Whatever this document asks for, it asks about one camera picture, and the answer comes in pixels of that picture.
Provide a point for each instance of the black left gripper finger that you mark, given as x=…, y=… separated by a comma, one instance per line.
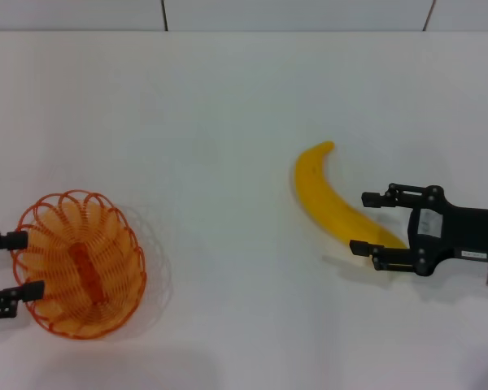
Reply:
x=8, y=298
x=12, y=240

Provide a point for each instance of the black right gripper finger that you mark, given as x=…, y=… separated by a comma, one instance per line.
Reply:
x=360, y=248
x=372, y=200

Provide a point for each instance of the orange woven plastic basket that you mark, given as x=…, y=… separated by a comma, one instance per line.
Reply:
x=85, y=264

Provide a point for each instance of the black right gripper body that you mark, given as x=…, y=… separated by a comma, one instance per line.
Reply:
x=467, y=229

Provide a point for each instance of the yellow plastic banana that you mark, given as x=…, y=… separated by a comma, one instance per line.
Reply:
x=321, y=191

